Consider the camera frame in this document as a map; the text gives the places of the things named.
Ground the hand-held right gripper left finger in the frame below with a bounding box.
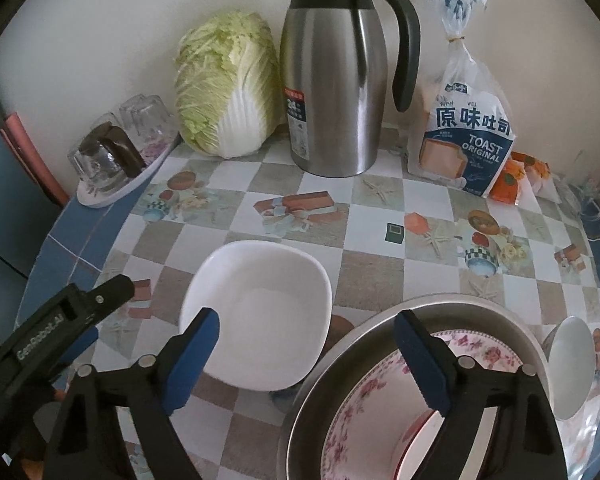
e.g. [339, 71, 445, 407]
[40, 307, 222, 480]

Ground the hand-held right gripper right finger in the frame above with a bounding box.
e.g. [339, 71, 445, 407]
[394, 309, 569, 480]

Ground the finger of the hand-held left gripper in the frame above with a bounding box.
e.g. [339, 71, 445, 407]
[67, 274, 136, 323]
[55, 324, 102, 367]

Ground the stainless steel basin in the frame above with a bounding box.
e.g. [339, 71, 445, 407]
[282, 294, 556, 480]

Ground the pink floral plate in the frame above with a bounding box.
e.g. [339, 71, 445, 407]
[320, 327, 523, 480]

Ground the strawberry print bowl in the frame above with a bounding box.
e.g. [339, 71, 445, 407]
[391, 402, 501, 480]

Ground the white square bowl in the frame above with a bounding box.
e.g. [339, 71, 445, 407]
[179, 241, 332, 392]

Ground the white bowl with red print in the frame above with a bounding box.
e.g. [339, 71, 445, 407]
[540, 316, 595, 421]

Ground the white oval tray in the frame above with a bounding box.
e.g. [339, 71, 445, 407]
[75, 132, 180, 209]

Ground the checkered printed tablecloth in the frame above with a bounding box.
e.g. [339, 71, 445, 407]
[15, 125, 600, 480]

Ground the clear drinking glass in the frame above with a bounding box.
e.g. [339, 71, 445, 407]
[119, 94, 177, 147]
[67, 137, 133, 193]

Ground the dark blue panel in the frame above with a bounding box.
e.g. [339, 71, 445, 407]
[0, 65, 46, 286]

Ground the dark brown cup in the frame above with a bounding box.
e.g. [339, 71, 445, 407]
[80, 122, 147, 178]

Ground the pink board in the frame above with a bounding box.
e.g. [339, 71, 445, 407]
[0, 112, 71, 203]

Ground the orange snack packet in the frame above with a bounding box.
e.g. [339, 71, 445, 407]
[522, 157, 563, 203]
[489, 152, 527, 206]

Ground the toast bread bag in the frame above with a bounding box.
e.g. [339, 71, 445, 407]
[407, 0, 518, 198]

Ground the clear glass mug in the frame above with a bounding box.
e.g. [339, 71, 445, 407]
[562, 160, 600, 217]

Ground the napa cabbage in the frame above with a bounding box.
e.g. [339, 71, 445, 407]
[174, 11, 281, 156]

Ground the stainless steel thermos jug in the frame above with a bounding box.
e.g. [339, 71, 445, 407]
[279, 0, 422, 178]

